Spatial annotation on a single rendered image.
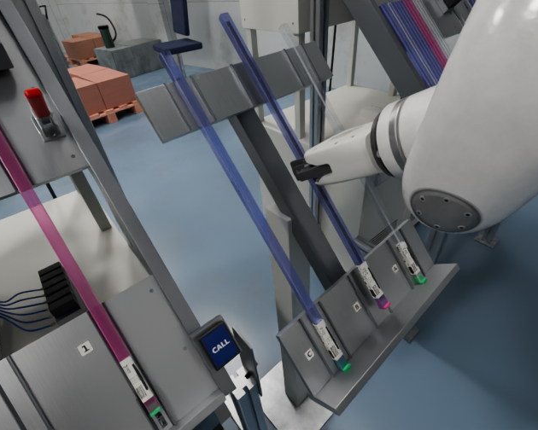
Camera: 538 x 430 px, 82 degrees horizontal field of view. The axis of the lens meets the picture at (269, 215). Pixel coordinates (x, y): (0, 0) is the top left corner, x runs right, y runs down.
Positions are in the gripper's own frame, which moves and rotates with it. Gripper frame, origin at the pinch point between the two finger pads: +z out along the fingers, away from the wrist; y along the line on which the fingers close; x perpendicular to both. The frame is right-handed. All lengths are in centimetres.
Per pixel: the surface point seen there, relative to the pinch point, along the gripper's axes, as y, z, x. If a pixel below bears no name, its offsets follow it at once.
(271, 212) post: 2.9, 10.5, 5.8
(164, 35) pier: -211, 449, -215
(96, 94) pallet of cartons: -47, 316, -117
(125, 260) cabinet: 25, 52, 7
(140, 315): 29.6, 9.4, 8.2
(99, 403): 38.6, 8.2, 14.5
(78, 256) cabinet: 34, 61, 1
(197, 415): 30.2, 3.9, 22.4
